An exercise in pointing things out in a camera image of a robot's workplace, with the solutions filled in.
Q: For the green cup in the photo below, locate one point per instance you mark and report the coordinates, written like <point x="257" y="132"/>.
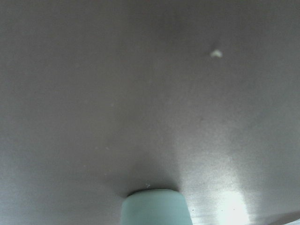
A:
<point x="155" y="207"/>

